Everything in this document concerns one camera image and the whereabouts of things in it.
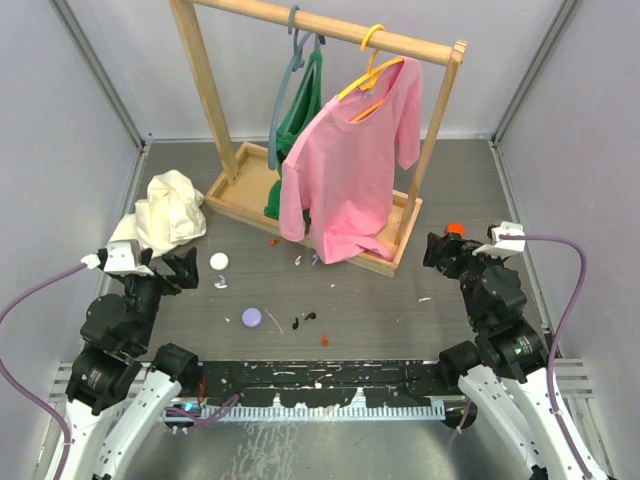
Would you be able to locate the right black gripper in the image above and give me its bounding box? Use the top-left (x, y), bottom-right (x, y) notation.
top-left (422, 229), bottom-right (507, 326)

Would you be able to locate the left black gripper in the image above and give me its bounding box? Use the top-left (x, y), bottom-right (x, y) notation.
top-left (122, 244), bottom-right (198, 349)

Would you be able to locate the purple earbud case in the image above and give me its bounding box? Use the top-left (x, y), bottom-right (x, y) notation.
top-left (241, 307), bottom-right (263, 328)

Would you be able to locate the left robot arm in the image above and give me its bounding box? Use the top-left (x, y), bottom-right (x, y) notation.
top-left (46, 240), bottom-right (201, 479)

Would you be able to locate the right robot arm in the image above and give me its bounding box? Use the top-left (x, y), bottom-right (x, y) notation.
top-left (423, 222), bottom-right (609, 479)

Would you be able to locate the orange earbud case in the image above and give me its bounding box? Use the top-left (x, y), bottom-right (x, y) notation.
top-left (446, 223), bottom-right (465, 237)

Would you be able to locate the white earbud case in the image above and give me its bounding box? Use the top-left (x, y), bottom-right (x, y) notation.
top-left (209, 252), bottom-right (230, 271)

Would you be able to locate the cream white cloth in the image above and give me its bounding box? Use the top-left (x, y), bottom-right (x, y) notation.
top-left (109, 170), bottom-right (207, 258)

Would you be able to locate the wooden clothes rack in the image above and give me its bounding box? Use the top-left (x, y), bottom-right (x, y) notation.
top-left (170, 1), bottom-right (467, 277)

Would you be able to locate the pink t-shirt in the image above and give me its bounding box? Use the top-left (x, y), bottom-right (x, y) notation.
top-left (279, 57), bottom-right (423, 264)

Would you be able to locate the yellow hanger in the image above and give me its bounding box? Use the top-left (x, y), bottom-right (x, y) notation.
top-left (336, 47), bottom-right (405, 125)

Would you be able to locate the green shirt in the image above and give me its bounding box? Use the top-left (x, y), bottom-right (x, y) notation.
top-left (263, 49), bottom-right (323, 219)

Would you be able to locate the grey-blue hanger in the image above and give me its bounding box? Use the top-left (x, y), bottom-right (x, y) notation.
top-left (267, 4), bottom-right (326, 172)

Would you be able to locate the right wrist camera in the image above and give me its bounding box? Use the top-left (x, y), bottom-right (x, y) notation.
top-left (473, 221), bottom-right (526, 259)

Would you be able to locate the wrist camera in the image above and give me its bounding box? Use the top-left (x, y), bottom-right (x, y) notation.
top-left (473, 221), bottom-right (526, 259)
top-left (81, 240), bottom-right (154, 276)

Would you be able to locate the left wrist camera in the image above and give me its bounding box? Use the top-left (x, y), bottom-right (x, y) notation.
top-left (81, 240), bottom-right (154, 276)

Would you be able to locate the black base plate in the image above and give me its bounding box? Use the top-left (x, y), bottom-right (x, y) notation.
top-left (193, 360), bottom-right (462, 408)

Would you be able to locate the grey cable duct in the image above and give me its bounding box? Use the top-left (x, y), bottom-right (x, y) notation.
top-left (164, 398), bottom-right (447, 424)

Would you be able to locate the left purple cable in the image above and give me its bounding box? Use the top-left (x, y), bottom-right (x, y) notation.
top-left (0, 263), bottom-right (89, 480)

